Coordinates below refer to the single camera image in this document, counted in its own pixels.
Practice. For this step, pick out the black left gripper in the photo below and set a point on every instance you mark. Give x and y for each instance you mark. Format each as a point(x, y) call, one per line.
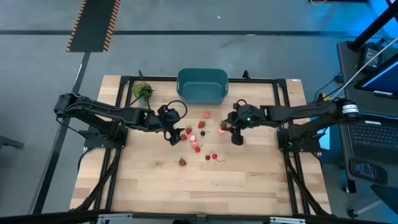
point(169, 116)

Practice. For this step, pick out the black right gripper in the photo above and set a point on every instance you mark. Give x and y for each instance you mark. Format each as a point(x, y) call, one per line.
point(245, 116)

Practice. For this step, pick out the pale pink toy peach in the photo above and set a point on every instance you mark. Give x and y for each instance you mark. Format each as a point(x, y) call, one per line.
point(192, 138)

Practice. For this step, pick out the black toy cherry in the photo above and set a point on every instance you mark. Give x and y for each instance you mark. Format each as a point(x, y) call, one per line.
point(202, 133)

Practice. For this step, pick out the leafy red toy strawberry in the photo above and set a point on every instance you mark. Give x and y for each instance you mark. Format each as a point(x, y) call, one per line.
point(183, 162)

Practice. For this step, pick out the dark red toy cherry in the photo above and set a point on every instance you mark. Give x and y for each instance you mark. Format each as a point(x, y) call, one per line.
point(207, 157)

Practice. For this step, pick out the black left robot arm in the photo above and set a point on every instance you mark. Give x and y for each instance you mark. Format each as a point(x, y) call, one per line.
point(102, 109)

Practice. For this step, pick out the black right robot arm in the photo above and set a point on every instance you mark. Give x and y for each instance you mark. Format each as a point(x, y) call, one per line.
point(311, 109)

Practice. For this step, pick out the teal plastic bin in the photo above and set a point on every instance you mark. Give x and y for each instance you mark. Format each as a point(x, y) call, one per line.
point(202, 90)

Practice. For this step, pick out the green artificial potted plant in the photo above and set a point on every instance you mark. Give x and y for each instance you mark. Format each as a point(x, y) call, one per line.
point(142, 91)

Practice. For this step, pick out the black floor strip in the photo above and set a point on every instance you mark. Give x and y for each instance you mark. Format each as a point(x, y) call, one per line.
point(186, 32)
point(55, 155)

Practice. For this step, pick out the yellow plug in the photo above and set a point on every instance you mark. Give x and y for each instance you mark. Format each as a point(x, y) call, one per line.
point(325, 97)

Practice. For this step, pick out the black power plug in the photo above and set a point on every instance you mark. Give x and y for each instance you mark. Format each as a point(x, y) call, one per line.
point(338, 77)

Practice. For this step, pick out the black hazard-striped floor mat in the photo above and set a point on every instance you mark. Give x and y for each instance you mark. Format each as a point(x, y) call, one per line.
point(93, 25)

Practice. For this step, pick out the black laptop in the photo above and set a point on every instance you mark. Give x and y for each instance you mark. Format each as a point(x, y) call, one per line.
point(373, 137)

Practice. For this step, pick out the black phone-like device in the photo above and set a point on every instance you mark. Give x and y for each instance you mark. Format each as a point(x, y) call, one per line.
point(368, 171)

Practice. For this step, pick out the black power adapter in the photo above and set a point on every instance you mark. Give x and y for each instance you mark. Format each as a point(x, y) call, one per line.
point(371, 57)

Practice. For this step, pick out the black overhead rig bar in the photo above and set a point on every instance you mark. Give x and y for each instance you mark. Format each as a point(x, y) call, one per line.
point(46, 218)

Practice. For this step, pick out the monitor with blue screen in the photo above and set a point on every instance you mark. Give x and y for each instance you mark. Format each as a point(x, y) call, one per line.
point(385, 77)

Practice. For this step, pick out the grey chair leg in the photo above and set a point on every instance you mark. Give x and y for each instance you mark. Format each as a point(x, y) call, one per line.
point(9, 142)

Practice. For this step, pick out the office chair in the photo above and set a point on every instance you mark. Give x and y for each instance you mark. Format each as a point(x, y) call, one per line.
point(385, 196)

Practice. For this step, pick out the black diagonal pole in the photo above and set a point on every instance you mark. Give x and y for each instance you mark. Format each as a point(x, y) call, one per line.
point(373, 28)

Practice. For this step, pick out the black aluminium table frame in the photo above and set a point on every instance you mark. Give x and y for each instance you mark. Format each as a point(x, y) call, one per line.
point(155, 78)

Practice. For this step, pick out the silver metal bracket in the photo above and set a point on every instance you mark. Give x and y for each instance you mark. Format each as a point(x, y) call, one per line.
point(115, 219)
point(287, 221)

